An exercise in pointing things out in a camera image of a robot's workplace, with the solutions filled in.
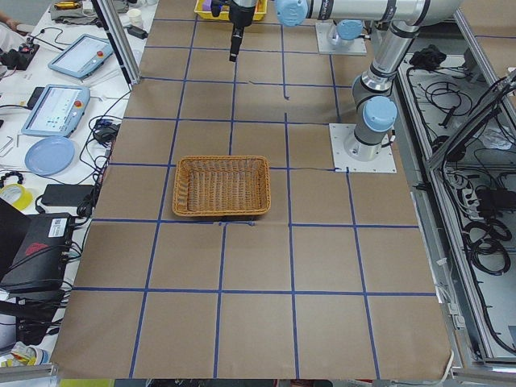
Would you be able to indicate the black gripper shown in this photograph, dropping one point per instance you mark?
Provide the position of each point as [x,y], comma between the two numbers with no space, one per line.
[242,16]

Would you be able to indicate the white paper cup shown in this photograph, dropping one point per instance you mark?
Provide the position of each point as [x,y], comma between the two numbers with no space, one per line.
[135,17]

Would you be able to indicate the light blue plate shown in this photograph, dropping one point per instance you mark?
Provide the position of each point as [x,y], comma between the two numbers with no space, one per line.
[50,156]

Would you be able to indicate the teach pendant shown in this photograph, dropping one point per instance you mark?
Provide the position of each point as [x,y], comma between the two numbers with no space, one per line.
[57,111]
[83,57]

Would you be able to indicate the lower teach pendant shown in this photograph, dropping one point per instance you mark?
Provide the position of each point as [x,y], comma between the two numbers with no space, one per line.
[57,111]

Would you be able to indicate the upper teach pendant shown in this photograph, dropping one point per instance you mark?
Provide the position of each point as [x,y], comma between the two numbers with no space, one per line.
[83,57]

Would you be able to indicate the black computer box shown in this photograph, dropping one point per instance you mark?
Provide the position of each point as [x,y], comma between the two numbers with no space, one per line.
[33,250]

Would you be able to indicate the black cloth bundle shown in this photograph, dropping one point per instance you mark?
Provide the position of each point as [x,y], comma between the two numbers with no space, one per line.
[429,58]

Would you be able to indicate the black power adapter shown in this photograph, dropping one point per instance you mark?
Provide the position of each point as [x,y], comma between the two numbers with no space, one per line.
[65,195]

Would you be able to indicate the spare yellow tape roll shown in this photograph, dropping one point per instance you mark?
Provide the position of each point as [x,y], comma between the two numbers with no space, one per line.
[17,196]

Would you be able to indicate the aluminium frame post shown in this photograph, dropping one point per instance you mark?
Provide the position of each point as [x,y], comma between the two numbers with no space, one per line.
[116,34]

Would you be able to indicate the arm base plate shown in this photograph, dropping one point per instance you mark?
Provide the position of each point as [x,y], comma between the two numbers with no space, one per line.
[342,37]
[351,156]

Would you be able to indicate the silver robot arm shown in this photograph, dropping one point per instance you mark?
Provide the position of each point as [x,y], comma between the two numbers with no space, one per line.
[289,13]
[376,113]

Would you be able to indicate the purple foam block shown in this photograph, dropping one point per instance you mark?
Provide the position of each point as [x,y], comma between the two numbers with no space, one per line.
[206,5]

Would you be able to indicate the brown wicker basket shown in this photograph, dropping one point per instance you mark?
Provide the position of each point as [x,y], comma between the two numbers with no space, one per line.
[217,186]

